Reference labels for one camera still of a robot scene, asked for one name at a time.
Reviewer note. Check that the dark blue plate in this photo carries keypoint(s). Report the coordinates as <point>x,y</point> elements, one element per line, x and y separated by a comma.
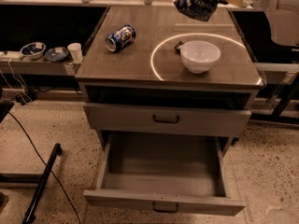
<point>58,54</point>

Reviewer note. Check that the blue soda can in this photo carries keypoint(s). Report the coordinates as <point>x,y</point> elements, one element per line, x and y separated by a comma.
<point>120,38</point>

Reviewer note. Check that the white bowl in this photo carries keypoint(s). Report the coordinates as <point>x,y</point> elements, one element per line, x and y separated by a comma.
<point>199,56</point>

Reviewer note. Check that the blue chip bag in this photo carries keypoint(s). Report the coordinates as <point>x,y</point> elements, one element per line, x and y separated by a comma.
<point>200,10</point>

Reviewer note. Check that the open middle drawer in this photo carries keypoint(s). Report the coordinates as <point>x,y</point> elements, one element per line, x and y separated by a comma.
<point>165,173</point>

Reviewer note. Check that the white power strip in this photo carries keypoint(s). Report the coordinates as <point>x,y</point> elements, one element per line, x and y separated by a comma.
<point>7,55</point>

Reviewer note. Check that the grey side shelf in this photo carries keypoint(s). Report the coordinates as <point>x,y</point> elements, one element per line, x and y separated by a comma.
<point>39,67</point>

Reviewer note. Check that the grey drawer cabinet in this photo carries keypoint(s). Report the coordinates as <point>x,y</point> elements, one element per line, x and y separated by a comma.
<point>149,72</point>

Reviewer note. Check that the blue patterned bowl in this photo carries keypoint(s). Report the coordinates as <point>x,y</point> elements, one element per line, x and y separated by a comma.
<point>33,51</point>

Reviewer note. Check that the closed top drawer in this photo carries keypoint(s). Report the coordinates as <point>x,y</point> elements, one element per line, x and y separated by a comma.
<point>173,120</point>

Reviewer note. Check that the black metal stand leg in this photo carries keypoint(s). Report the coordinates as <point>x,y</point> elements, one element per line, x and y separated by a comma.
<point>29,217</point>

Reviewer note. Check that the white paper cup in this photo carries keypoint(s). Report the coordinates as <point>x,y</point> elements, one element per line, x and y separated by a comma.
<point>76,52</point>

